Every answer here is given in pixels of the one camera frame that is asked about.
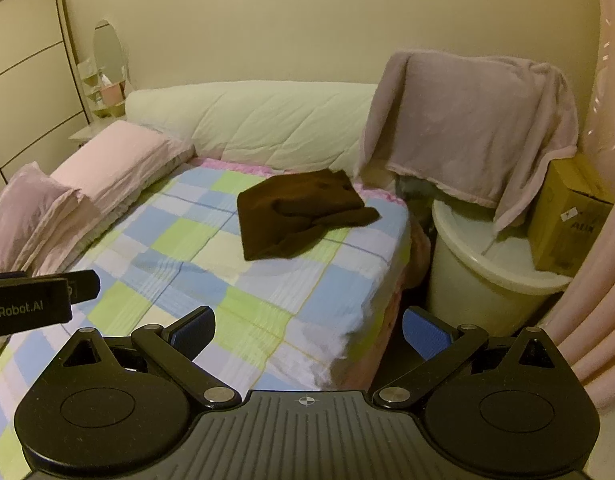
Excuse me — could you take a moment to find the brown shirt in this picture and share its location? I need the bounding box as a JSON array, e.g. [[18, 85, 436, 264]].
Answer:
[[236, 169, 381, 262]]

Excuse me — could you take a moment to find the cardboard box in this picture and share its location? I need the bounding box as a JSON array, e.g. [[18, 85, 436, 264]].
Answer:
[[527, 152, 615, 277]]

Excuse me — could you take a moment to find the oval mirror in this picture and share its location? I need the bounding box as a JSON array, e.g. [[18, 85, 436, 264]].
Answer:
[[92, 19, 130, 86]]

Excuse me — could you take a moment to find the pink pillow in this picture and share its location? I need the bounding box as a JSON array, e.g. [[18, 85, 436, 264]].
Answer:
[[50, 120, 195, 211], [0, 162, 105, 276]]

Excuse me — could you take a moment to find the white round tub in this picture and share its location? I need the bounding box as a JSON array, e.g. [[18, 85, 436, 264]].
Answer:
[[426, 197, 573, 338]]

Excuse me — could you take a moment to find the checked bed sheet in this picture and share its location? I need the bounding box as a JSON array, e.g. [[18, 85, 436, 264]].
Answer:
[[0, 157, 413, 480]]

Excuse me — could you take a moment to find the white folded duvet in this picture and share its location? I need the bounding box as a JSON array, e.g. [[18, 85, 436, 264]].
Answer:
[[123, 80, 383, 173]]

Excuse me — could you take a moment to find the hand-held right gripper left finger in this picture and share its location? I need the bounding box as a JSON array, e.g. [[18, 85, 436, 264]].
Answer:
[[62, 306, 243, 408]]

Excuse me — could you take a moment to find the pink draped blanket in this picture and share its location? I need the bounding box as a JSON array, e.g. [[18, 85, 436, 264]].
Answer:
[[357, 50, 579, 238]]

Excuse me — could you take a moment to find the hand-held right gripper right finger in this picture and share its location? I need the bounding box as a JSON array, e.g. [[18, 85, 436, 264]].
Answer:
[[371, 306, 563, 408]]

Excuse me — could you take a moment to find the white dressing table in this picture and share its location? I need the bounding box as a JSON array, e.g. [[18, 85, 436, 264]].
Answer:
[[68, 57, 133, 148]]

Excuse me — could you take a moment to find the cream wardrobe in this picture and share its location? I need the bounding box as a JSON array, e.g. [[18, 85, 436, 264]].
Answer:
[[0, 0, 88, 186]]

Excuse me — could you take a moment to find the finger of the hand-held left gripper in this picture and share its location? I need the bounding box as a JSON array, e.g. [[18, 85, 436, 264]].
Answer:
[[62, 270, 101, 305]]

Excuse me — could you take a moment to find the pink curtain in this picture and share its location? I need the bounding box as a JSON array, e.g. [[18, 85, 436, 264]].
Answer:
[[537, 0, 615, 416]]

